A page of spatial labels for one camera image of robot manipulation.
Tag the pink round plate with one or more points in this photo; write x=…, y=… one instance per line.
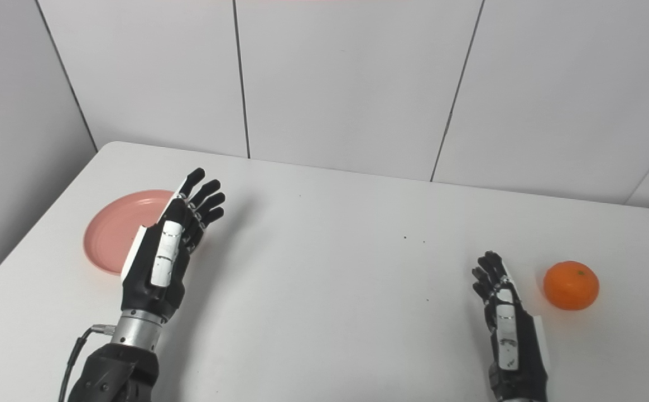
x=115, y=234

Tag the orange fruit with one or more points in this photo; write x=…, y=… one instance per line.
x=571, y=286

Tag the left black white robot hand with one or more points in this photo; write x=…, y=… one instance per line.
x=143, y=282

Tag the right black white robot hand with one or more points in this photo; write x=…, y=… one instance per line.
x=525, y=357

